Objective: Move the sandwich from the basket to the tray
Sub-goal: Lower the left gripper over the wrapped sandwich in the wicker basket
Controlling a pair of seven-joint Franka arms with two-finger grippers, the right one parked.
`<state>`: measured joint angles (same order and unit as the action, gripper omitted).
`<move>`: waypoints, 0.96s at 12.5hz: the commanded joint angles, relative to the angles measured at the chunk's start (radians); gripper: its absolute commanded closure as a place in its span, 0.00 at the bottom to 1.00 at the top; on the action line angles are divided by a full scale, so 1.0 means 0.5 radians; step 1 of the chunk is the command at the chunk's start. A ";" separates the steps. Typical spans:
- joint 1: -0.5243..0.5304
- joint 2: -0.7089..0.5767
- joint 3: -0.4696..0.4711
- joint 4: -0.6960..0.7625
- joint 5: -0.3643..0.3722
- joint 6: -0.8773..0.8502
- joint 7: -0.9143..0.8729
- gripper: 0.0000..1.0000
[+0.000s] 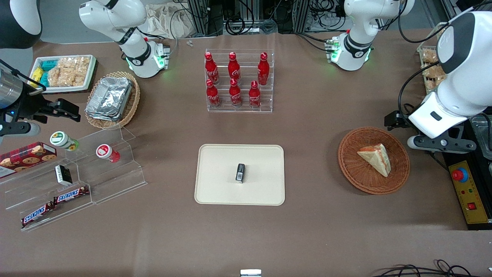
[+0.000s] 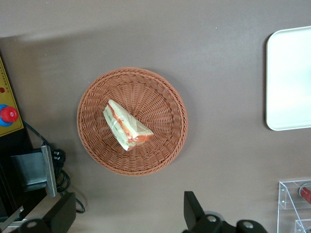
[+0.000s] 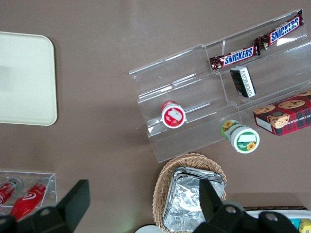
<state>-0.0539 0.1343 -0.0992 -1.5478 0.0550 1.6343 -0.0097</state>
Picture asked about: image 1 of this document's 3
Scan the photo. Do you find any clear tray with crackers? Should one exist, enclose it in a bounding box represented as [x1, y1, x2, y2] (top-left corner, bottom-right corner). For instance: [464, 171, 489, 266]
[417, 45, 449, 95]

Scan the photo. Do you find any round brown wicker basket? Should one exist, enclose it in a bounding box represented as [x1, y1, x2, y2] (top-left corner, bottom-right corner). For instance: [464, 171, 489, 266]
[338, 127, 410, 195]

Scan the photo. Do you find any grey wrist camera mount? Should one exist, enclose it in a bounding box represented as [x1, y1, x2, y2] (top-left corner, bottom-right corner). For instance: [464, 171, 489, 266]
[407, 134, 477, 154]
[0, 121, 40, 137]

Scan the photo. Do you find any aluminium frame post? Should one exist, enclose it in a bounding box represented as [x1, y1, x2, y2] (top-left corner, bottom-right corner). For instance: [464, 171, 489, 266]
[188, 0, 210, 37]
[294, 0, 310, 33]

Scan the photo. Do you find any white rectangular snack tray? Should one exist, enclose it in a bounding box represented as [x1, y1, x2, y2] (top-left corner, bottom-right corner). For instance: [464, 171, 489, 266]
[30, 55, 97, 94]

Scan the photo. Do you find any green lid yogurt cup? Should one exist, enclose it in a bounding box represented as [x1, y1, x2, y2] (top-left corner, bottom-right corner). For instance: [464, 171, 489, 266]
[50, 131, 80, 152]

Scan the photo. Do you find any beige plastic serving tray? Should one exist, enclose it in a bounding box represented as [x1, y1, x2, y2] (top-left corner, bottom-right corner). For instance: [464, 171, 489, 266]
[194, 144, 285, 206]

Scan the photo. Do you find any clear acrylic bottle rack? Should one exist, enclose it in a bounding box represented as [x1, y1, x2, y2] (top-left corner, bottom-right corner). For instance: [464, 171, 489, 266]
[205, 49, 274, 113]

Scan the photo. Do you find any red tartan cookie box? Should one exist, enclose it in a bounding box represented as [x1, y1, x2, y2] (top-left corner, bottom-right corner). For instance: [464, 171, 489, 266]
[0, 142, 58, 179]

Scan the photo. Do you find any rice cracker bag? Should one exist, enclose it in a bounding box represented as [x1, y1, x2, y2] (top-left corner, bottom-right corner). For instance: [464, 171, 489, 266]
[48, 56, 91, 87]

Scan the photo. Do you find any stack of foil trays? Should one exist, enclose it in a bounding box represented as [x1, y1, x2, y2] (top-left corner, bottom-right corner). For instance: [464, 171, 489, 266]
[85, 77, 133, 121]

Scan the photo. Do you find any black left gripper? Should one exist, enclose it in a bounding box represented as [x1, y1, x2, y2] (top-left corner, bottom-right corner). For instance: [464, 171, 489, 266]
[385, 111, 411, 130]

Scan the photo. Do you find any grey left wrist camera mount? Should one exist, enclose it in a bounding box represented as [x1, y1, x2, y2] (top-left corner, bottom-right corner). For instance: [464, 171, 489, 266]
[407, 134, 477, 154]

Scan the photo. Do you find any black white chocolate packet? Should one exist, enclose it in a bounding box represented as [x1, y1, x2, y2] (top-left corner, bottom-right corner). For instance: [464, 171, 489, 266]
[55, 165, 73, 186]

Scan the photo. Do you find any silver metal container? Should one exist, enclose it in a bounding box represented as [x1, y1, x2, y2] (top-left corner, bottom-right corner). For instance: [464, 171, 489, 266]
[470, 114, 492, 155]

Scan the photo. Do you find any black cable coil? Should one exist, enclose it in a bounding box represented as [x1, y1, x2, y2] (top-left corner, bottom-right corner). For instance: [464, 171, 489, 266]
[224, 16, 247, 36]

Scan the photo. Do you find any red lid yogurt cup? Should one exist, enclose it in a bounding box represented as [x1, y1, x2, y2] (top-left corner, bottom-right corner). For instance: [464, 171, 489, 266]
[96, 144, 121, 163]

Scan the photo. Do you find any white cloth bag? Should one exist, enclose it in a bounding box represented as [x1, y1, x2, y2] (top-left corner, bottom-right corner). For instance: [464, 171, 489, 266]
[145, 4, 197, 39]

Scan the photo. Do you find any clear acrylic step display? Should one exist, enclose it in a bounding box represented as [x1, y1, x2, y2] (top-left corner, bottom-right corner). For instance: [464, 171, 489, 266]
[0, 125, 148, 232]

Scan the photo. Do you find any oval tan wicker basket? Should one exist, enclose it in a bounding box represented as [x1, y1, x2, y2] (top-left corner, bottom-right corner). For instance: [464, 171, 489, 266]
[85, 71, 141, 130]

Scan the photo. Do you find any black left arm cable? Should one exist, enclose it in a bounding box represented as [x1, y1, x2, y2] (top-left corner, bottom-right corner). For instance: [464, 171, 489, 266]
[397, 70, 441, 117]

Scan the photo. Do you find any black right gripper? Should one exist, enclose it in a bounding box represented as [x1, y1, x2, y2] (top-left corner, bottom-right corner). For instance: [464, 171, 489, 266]
[0, 88, 81, 124]

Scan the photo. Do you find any triangular wrapped sandwich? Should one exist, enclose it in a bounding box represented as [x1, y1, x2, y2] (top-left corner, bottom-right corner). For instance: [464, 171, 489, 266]
[357, 144, 392, 177]

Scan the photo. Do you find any red cola bottle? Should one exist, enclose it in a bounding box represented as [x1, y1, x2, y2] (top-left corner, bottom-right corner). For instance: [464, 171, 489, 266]
[228, 52, 241, 85]
[206, 79, 221, 108]
[204, 52, 219, 85]
[257, 52, 270, 86]
[249, 80, 262, 109]
[229, 78, 243, 107]

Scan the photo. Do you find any black cables bundle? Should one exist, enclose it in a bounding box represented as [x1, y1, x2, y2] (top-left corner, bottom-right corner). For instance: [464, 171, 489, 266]
[370, 259, 492, 277]

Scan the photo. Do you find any Snickers chocolate bar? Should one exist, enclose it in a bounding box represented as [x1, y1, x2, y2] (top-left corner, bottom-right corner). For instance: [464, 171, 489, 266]
[21, 203, 55, 229]
[53, 186, 90, 205]

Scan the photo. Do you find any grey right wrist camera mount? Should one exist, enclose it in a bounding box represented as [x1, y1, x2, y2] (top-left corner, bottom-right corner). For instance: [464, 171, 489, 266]
[0, 121, 40, 137]

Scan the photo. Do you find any yellow emergency stop box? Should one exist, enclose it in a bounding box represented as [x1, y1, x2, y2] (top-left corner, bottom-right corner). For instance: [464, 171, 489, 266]
[448, 160, 491, 225]

